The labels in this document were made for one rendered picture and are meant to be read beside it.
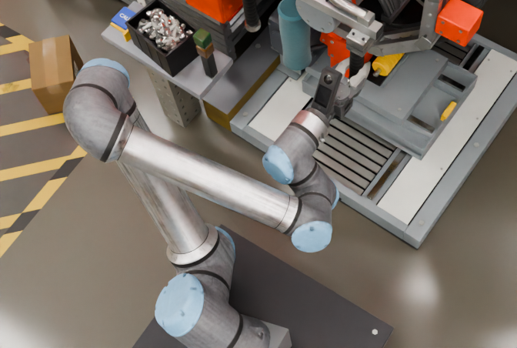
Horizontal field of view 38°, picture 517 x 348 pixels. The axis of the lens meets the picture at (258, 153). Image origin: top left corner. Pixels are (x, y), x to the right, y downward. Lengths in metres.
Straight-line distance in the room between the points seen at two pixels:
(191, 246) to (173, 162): 0.39
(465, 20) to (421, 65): 0.73
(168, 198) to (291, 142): 0.34
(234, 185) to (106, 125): 0.31
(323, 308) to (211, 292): 0.39
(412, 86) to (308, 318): 0.90
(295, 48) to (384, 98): 0.47
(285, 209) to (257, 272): 0.56
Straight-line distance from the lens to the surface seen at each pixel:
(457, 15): 1.93
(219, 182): 1.64
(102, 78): 1.70
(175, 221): 1.90
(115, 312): 2.58
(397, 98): 2.56
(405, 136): 2.57
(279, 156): 1.73
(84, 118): 1.61
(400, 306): 2.50
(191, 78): 2.37
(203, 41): 2.18
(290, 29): 2.13
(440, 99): 2.66
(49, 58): 2.91
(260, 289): 2.20
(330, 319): 2.16
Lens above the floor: 2.39
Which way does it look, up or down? 62 degrees down
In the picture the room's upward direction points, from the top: 11 degrees counter-clockwise
